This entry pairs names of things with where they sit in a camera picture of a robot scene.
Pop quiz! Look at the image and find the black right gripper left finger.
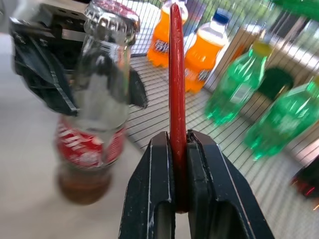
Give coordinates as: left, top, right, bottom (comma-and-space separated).
118, 131, 176, 239

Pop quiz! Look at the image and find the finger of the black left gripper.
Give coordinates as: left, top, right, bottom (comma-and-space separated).
129, 70, 149, 109
9, 17, 79, 117

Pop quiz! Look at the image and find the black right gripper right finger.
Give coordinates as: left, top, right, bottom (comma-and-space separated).
186, 129, 275, 239

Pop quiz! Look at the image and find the glass cola bottle red label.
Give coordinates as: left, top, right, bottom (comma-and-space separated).
55, 0, 142, 206

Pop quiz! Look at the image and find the red bottle opener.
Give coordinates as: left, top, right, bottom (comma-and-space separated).
168, 0, 190, 214

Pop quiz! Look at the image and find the orange soda plastic bottle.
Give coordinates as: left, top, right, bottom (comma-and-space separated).
183, 8, 233, 94
146, 0, 189, 68

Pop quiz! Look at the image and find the dark cola plastic bottle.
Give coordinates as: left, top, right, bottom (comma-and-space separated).
290, 158, 319, 200

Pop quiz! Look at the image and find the green soda plastic bottle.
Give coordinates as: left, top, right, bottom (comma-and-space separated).
243, 76, 319, 161
204, 41, 274, 126

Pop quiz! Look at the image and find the beige box with green print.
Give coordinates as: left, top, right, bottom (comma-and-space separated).
214, 22, 319, 107

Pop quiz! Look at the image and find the green plastic object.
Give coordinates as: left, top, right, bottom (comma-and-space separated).
271, 0, 319, 21

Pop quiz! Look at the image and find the white wire rack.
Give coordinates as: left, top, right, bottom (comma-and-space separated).
126, 0, 319, 212

